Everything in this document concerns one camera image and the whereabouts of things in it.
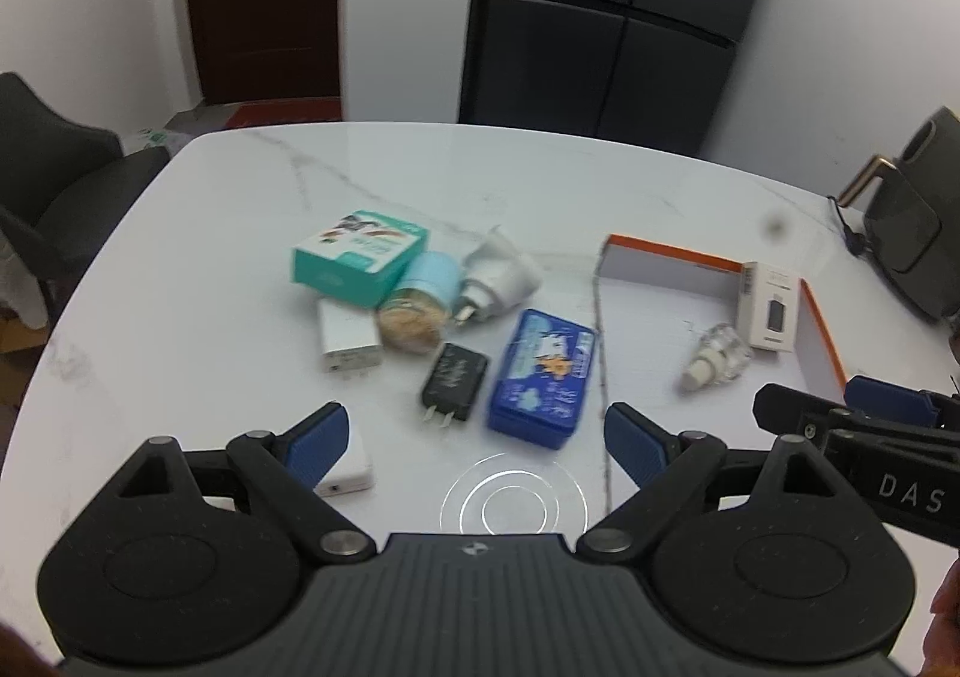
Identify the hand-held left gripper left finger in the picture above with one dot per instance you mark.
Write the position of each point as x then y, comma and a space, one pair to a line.
322, 441

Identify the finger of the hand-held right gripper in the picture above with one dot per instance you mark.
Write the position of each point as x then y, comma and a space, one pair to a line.
795, 403
892, 401

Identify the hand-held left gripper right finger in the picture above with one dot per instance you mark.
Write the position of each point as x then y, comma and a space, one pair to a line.
634, 441

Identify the white wall charger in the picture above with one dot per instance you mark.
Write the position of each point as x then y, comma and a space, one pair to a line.
345, 336

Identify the orange-rimmed white box tray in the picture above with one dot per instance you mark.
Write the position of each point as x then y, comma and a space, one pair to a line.
660, 317

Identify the black wall charger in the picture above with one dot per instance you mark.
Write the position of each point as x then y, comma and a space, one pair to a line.
454, 381

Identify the teal cardboard box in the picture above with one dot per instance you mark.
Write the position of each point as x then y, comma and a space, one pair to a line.
358, 257

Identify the flat white power adapter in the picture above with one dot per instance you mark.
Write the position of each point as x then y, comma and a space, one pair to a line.
354, 471

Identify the clear liquid refill bottle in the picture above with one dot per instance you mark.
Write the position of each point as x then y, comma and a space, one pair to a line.
716, 354

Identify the small white product box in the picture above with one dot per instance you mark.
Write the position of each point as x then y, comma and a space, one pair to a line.
769, 306

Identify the blue printed tin box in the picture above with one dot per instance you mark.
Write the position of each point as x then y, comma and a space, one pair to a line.
540, 377

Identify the grey chair with gold leg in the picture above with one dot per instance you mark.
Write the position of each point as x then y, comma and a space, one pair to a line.
911, 227

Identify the blue-capped toothpick jar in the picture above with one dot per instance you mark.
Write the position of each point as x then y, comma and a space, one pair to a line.
420, 294

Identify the white round plug adapter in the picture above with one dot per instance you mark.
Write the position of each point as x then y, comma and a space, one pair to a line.
499, 276

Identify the brown cardboard box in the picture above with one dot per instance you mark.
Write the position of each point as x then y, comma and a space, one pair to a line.
19, 339

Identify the red doormat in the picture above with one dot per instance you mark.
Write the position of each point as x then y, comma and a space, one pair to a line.
285, 113

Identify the white cloth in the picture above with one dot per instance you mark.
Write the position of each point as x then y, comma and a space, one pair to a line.
19, 279

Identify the white plastic bag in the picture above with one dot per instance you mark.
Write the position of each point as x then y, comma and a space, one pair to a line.
154, 140

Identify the dark grey chair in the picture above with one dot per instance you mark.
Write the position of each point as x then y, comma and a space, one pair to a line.
67, 189

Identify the dark multi-door refrigerator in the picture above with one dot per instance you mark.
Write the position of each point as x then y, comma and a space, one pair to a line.
600, 9

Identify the dark brown door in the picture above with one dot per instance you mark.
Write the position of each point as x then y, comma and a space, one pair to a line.
262, 2

